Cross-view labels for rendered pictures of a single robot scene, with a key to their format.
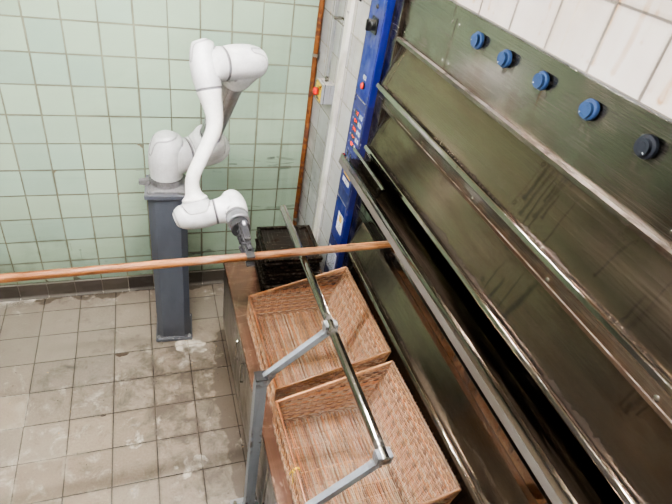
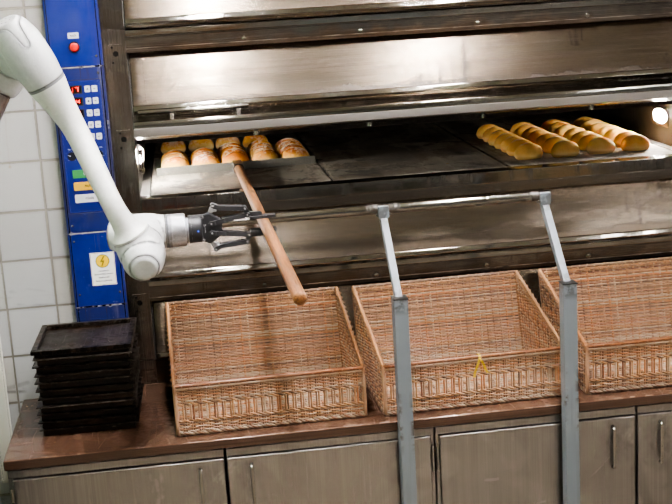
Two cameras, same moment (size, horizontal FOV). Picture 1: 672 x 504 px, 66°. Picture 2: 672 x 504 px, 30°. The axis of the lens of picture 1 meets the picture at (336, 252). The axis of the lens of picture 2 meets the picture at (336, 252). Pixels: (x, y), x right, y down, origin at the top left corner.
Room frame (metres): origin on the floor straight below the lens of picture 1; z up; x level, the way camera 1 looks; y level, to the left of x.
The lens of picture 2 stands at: (0.33, 3.41, 1.87)
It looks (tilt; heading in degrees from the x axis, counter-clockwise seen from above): 13 degrees down; 287
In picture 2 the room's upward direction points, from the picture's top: 3 degrees counter-clockwise
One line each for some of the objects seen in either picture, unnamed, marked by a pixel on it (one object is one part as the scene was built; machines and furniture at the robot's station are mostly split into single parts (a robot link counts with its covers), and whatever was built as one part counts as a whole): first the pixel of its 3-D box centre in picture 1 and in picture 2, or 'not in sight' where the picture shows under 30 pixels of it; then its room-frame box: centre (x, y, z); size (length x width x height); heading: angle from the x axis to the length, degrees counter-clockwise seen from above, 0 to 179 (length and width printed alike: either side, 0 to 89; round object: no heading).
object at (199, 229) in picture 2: (241, 231); (204, 227); (1.63, 0.38, 1.19); 0.09 x 0.07 x 0.08; 25
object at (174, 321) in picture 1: (171, 264); not in sight; (2.15, 0.88, 0.50); 0.21 x 0.21 x 1.00; 20
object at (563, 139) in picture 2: not in sight; (559, 136); (0.85, -1.08, 1.21); 0.61 x 0.48 x 0.06; 114
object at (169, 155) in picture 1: (167, 154); not in sight; (2.15, 0.87, 1.17); 0.18 x 0.16 x 0.22; 136
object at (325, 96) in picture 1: (324, 91); not in sight; (2.56, 0.20, 1.46); 0.10 x 0.07 x 0.10; 24
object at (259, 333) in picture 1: (312, 333); (262, 356); (1.62, 0.03, 0.72); 0.56 x 0.49 x 0.28; 25
